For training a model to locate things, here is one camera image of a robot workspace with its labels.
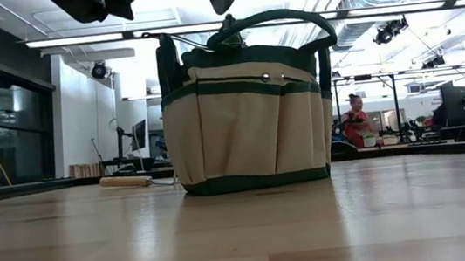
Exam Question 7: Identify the wooden crate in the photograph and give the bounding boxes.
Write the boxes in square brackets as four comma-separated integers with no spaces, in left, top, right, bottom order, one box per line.
[68,161,102,180]

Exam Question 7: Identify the beige green gardening bag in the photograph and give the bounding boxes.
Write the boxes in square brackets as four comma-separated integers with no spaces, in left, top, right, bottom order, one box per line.
[151,2,355,201]

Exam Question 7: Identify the black aluminium table frame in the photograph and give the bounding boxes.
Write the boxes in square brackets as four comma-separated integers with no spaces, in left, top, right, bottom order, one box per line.
[0,112,465,211]

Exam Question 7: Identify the black metal rack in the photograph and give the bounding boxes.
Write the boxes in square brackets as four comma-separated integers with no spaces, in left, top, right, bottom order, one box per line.
[331,70,406,150]

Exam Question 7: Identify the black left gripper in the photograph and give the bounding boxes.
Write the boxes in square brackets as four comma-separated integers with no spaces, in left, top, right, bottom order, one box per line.
[44,0,174,31]

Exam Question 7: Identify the green handled pruning shears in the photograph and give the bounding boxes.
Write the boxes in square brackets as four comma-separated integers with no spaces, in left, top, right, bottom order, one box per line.
[143,25,213,102]
[315,46,335,95]

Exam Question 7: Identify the black track light cluster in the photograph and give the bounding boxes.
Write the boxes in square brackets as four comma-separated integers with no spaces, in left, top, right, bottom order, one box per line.
[370,16,411,48]

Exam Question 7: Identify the small white potted plant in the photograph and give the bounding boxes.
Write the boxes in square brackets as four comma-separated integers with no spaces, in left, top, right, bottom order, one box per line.
[361,131,379,149]

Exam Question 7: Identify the silver ventilation duct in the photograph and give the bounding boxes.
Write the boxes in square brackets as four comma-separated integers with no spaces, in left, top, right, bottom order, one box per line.
[325,0,386,52]

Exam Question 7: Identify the long ceiling light bar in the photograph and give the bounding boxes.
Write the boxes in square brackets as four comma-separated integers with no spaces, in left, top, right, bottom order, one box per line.
[24,0,465,58]

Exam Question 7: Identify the person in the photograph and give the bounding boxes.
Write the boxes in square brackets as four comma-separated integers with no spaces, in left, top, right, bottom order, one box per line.
[337,91,377,151]

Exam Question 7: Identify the black office desk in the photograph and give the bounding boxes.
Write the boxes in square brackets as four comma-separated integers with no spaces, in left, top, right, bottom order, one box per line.
[406,123,465,150]

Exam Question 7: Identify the dark glass partition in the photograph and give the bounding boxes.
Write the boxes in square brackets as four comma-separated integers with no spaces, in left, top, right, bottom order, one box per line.
[0,41,66,189]

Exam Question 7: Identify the hand rake wooden handle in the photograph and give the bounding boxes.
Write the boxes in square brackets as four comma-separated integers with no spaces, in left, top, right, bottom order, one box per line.
[99,168,181,195]

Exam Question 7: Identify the black computer monitor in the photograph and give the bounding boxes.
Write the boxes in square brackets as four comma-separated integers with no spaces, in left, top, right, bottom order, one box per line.
[440,79,465,122]
[127,119,150,153]

